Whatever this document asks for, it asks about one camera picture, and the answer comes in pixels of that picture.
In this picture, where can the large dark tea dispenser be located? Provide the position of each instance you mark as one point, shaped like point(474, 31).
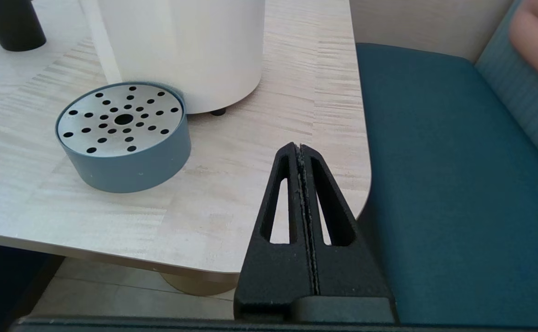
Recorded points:
point(195, 50)

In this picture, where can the beige table pedestal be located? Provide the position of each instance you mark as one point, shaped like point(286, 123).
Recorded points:
point(199, 285)

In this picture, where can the large grey perforated drip tray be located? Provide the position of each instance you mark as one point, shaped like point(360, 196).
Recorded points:
point(130, 170)

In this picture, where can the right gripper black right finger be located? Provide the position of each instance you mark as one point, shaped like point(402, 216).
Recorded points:
point(347, 272)

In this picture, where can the black tapered cup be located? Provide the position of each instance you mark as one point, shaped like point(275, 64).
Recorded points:
point(10, 23)

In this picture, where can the teal upholstered bench sofa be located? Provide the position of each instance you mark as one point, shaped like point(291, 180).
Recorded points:
point(458, 184)

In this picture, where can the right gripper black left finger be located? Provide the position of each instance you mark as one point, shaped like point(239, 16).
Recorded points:
point(273, 276)

